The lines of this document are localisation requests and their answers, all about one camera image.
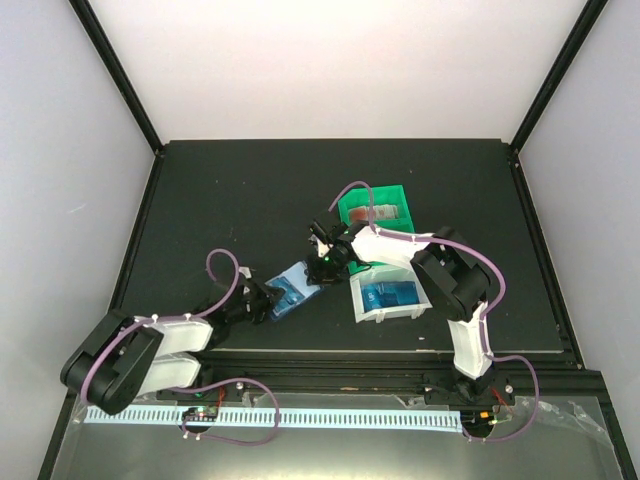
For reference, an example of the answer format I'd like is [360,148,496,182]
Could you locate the blue card holder wallet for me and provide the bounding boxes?
[266,261,323,322]

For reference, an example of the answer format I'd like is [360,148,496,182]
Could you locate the blue credit cards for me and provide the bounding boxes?
[361,281,420,312]

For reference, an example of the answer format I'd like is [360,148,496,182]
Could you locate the white card bin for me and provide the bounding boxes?
[350,265,432,323]

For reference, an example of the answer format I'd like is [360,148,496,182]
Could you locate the green card bin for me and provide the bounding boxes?
[337,185,415,278]

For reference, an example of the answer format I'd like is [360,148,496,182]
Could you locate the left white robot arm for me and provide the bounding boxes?
[60,280,284,415]

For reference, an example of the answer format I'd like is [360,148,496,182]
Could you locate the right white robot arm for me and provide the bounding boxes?
[307,213,493,405]

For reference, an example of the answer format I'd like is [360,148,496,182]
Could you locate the red white credit cards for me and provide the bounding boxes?
[348,204,400,222]

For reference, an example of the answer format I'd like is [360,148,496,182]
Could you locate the left circuit board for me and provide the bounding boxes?
[182,406,218,422]

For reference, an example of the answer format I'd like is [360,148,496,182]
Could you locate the circuit board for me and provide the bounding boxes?
[460,410,513,427]
[182,406,218,422]

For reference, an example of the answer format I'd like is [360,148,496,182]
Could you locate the right circuit board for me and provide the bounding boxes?
[460,410,513,427]

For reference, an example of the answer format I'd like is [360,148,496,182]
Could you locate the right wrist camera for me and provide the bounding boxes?
[309,234,330,257]

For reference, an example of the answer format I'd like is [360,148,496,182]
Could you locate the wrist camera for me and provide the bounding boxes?
[309,234,330,257]
[239,266,253,289]

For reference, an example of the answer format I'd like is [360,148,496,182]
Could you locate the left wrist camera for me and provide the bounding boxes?
[239,266,253,289]

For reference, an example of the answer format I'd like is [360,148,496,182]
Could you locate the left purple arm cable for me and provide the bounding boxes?
[79,249,242,406]

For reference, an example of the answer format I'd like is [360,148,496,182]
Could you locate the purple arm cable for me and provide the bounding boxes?
[79,249,242,406]
[329,181,509,359]

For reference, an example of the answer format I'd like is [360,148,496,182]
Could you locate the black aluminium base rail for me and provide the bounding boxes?
[156,349,609,406]

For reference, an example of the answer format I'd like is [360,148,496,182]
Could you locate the white slotted cable duct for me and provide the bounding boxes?
[84,405,462,433]

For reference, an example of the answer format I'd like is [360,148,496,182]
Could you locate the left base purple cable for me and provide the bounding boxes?
[179,377,281,448]

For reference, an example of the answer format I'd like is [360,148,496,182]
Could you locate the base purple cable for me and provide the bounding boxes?
[179,377,281,448]
[462,354,540,445]

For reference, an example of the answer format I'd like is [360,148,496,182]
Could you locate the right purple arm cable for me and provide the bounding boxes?
[329,181,509,359]

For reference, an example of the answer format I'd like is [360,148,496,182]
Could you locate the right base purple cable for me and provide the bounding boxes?
[462,354,540,445]

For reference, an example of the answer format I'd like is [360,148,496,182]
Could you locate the left black frame post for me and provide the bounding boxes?
[69,0,164,155]

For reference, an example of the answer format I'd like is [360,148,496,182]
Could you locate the black frame post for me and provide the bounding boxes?
[510,0,608,154]
[69,0,164,155]

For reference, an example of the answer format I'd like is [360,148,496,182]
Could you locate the right black frame post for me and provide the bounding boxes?
[510,0,608,154]

